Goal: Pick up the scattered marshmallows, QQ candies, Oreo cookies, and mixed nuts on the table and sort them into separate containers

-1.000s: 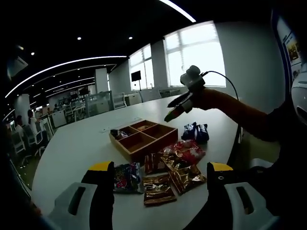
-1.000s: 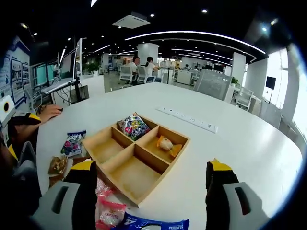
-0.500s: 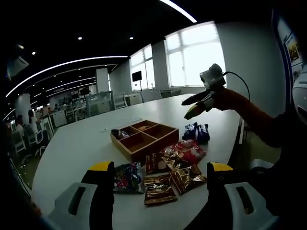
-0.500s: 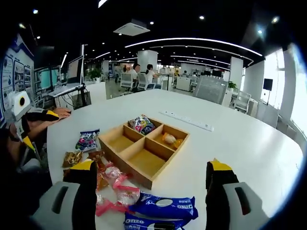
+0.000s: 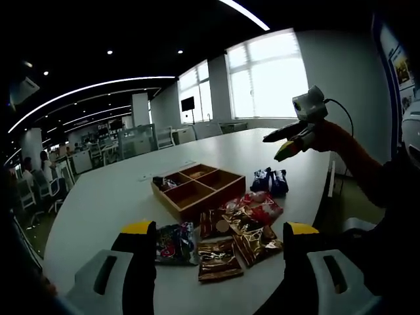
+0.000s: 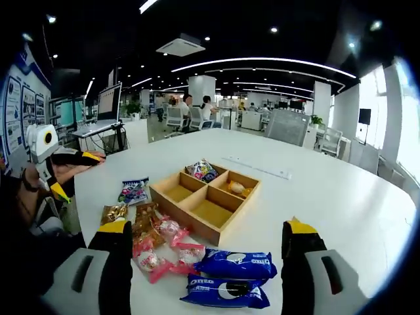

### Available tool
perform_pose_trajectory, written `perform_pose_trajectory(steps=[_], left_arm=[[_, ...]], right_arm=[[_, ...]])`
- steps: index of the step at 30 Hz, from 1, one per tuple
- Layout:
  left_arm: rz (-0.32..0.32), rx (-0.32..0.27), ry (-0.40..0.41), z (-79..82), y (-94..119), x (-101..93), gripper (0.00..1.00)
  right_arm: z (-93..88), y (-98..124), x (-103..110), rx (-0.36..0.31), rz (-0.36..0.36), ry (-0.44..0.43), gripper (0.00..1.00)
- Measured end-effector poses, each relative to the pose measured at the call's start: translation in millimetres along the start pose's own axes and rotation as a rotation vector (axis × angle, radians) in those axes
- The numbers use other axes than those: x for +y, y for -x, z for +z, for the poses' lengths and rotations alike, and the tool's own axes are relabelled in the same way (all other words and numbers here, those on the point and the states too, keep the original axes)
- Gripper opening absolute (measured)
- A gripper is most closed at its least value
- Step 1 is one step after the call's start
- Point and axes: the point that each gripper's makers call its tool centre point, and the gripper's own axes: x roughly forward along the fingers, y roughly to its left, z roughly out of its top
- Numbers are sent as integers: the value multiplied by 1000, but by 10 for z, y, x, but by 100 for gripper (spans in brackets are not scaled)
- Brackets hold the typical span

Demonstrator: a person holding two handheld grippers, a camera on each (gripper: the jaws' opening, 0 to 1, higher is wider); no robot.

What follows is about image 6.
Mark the long curved ceiling light strip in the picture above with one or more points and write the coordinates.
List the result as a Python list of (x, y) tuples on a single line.
[(262, 59)]

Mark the white office chair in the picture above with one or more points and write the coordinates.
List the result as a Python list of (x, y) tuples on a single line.
[(199, 118), (175, 118), (329, 141)]

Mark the black wristband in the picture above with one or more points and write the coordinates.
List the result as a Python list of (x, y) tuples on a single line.
[(26, 187)]

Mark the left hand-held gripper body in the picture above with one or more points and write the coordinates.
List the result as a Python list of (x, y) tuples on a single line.
[(42, 144)]

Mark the black-legged laptop stand desk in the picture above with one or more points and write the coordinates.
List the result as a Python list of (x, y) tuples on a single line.
[(115, 141)]

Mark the golden mixed nuts packet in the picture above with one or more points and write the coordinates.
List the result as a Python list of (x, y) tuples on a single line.
[(113, 213), (149, 236), (147, 211)]

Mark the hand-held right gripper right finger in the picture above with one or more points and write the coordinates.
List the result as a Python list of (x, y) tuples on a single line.
[(295, 262)]

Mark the open silver laptop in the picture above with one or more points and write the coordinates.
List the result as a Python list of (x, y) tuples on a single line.
[(110, 101)]

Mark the white table socket strip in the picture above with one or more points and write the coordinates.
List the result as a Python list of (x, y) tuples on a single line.
[(262, 168)]

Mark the ceiling air conditioner vent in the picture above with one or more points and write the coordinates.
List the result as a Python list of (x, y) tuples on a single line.
[(180, 46)]

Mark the white table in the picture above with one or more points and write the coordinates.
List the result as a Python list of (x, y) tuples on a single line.
[(328, 203)]

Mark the blue white wall display board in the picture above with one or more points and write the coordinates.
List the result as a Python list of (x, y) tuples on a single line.
[(19, 105)]

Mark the person's left hand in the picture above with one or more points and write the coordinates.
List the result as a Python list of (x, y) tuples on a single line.
[(36, 172)]

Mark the orange marshmallow packet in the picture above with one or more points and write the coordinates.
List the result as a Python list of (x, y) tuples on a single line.
[(238, 188)]

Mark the white low cabinet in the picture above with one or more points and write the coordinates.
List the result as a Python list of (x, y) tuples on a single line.
[(252, 120)]

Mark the straight ceiling light strip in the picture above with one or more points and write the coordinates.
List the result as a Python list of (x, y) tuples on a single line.
[(146, 6)]

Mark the black screen on tripod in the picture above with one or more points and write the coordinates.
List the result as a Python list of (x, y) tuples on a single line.
[(364, 116)]

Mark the teal monitor screen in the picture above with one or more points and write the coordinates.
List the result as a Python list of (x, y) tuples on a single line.
[(67, 113), (80, 110)]

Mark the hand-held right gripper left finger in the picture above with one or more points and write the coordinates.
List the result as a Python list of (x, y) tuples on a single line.
[(111, 262)]

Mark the large black screen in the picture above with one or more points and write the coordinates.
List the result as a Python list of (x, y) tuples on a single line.
[(65, 83)]

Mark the narrow window with blinds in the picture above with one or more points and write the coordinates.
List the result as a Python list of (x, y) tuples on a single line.
[(377, 98)]

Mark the green potted plant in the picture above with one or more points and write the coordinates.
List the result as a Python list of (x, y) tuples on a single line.
[(316, 120), (134, 108)]

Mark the blue cookies packet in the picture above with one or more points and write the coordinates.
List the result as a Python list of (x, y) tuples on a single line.
[(236, 264), (226, 292)]

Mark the wooden four-compartment container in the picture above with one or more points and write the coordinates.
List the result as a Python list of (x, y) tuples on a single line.
[(183, 213)]

